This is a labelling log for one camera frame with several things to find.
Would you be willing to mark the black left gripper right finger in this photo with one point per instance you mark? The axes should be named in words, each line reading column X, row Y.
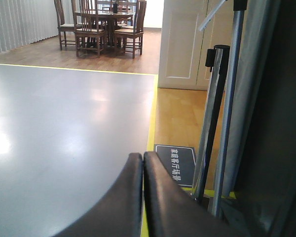
column 171, row 212

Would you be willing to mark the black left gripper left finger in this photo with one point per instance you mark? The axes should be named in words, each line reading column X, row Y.
column 119, row 212

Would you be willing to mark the dark floor sign with text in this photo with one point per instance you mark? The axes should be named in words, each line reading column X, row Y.
column 179, row 161

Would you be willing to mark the yellow floor tape line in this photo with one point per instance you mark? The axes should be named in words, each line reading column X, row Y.
column 65, row 136

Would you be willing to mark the cream panelled door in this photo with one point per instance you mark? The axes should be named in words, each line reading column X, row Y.
column 184, row 47

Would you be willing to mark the wooden chair front left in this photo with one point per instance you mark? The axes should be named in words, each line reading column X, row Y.
column 88, row 33

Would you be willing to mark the wooden chair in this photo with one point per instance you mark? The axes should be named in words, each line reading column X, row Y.
column 130, row 40
column 88, row 33
column 63, row 27

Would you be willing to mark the wooden chair front right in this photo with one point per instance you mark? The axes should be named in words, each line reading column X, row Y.
column 130, row 40

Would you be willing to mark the wooden chair far left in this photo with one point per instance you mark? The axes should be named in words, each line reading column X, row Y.
column 63, row 27

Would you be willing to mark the round wooden dining table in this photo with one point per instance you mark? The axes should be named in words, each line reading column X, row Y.
column 109, row 20

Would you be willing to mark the silver stanchion post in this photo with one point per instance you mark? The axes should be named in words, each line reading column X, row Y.
column 239, row 8

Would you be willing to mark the black top stanchion post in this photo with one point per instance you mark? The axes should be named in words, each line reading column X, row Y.
column 217, row 61

